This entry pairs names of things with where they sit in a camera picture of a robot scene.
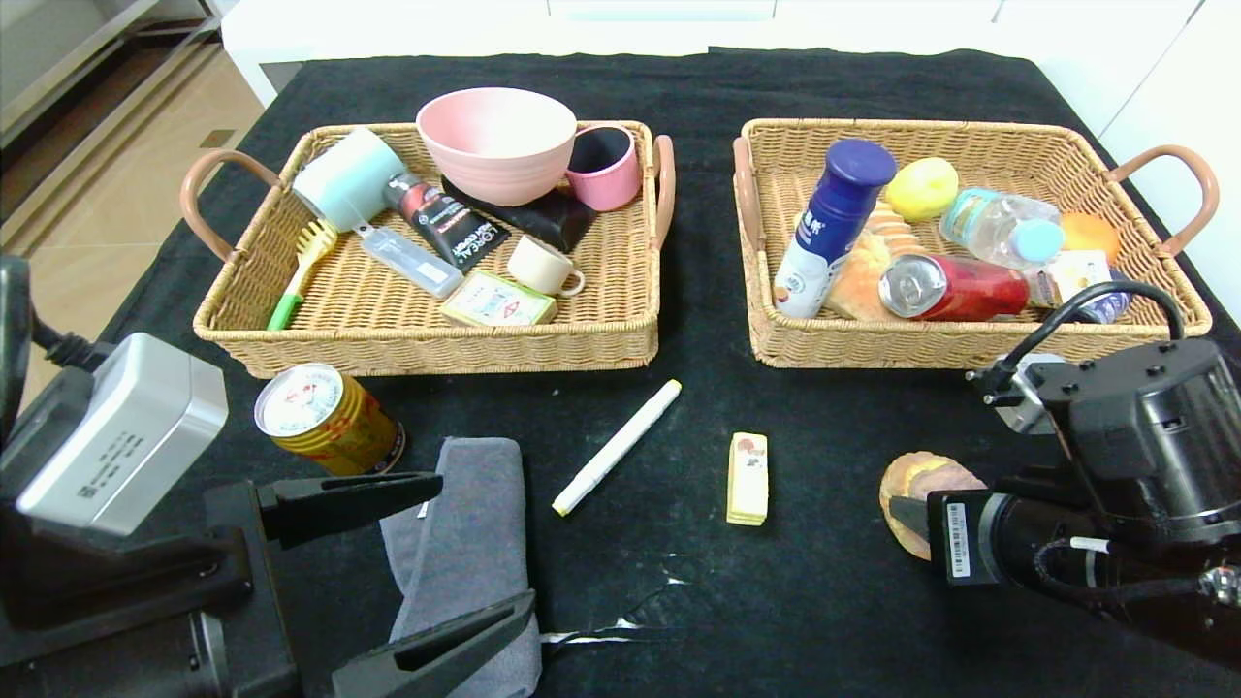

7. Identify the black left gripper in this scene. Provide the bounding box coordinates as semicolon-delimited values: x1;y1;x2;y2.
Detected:
0;471;537;698

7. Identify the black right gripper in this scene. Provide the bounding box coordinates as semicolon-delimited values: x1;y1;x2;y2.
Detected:
888;490;1075;603

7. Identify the brown round bun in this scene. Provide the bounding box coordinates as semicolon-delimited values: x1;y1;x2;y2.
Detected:
879;451;988;563

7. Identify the grey towel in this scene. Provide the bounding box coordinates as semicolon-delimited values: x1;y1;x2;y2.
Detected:
378;437;542;698

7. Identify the small yellow eraser block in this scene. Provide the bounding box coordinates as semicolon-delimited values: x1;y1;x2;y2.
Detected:
726;432;769;527

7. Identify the clear water bottle blue label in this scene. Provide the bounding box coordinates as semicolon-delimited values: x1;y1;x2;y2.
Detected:
939;187;1065;271

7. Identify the rectangular wicker basket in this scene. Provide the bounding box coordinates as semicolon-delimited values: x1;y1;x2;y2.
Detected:
732;117;1220;370
180;119;677;378

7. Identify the gold red drink can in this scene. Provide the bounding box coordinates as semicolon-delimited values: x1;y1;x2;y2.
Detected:
254;363;406;478

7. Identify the golden bread loaf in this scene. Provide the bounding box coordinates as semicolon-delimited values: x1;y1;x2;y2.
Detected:
824;202;927;322

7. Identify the white marker pen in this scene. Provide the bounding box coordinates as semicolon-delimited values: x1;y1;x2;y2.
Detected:
552;380;683;518

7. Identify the dark blue can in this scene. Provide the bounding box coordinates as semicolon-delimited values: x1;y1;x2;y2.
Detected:
1071;281;1133;324

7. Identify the small white yellow carton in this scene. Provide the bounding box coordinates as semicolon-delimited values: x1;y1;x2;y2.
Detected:
1042;250;1116;309

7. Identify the green white card box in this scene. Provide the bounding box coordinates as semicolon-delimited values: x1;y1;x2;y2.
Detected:
439;270;558;328

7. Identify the blue white milk bottle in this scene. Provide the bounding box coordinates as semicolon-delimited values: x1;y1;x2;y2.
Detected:
773;139;898;319

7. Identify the yellow round fruit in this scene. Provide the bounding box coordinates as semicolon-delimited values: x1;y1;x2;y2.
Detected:
885;157;960;223

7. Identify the orange fruit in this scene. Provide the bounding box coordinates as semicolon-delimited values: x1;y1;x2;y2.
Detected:
1059;211;1122;265

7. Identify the yellow green brush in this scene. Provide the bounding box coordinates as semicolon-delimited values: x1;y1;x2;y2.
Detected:
267;219;341;332

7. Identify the small cream cup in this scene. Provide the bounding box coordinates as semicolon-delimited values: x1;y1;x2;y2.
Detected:
506;234;587;298

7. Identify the black cosmetic tube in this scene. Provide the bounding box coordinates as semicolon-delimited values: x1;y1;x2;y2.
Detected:
384;173;511;272

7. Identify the black pouch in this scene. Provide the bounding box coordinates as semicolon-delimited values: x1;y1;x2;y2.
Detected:
441;175;597;254

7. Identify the light blue cup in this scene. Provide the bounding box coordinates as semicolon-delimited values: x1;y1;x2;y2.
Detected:
292;127;406;233

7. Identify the pink mug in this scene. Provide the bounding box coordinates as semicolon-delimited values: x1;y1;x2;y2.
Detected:
565;125;644;212

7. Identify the pink bowl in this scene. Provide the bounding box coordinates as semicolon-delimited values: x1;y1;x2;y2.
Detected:
416;88;579;206

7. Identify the white table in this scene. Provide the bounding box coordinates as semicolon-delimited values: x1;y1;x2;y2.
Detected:
220;0;1043;108

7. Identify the steel shelf unit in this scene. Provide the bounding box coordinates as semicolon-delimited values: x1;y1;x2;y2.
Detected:
0;0;226;156

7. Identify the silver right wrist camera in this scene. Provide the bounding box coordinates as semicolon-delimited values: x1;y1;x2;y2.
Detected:
970;354;1072;434

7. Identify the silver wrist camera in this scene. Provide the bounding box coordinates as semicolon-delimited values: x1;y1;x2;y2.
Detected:
970;354;1072;434
15;333;230;537

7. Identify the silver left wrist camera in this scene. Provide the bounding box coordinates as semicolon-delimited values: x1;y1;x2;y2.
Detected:
15;333;230;537

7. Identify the black right camera cable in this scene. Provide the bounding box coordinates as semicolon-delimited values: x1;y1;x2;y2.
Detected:
1003;281;1186;389

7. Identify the black camera cable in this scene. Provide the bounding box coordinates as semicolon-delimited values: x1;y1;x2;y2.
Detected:
0;257;108;374
1003;281;1186;389

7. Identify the black left camera cable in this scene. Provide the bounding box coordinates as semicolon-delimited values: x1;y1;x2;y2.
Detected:
0;257;108;374

